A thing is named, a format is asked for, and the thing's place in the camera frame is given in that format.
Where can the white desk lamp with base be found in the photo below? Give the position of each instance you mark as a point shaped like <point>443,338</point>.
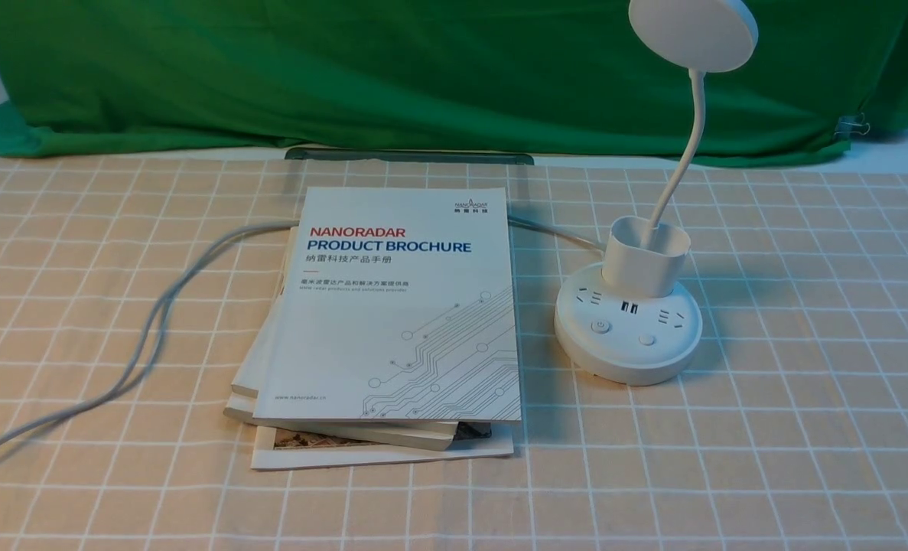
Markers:
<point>628,319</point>

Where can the metal binder clip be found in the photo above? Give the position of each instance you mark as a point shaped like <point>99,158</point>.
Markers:
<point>849,127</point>

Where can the beige checkered tablecloth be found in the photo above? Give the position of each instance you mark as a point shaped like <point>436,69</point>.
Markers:
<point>789,432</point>

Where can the bottom magazine with photo cover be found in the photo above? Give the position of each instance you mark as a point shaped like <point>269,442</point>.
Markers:
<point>281,450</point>

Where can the green backdrop cloth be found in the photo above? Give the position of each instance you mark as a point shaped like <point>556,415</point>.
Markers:
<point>557,77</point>

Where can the white Nanoradar product brochure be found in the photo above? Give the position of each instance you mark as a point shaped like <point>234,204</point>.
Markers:
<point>398,305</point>

